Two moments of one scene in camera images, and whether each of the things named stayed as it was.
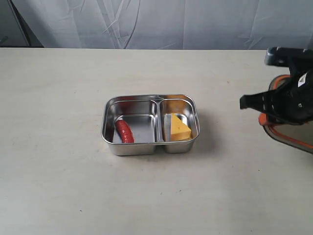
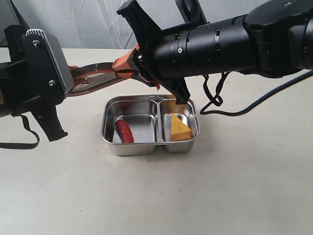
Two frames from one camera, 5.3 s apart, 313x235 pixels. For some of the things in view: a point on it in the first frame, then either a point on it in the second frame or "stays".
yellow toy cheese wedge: [179, 131] stays
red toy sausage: [124, 131] stays
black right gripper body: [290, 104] -> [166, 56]
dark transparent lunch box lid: [299, 136] -> [90, 77]
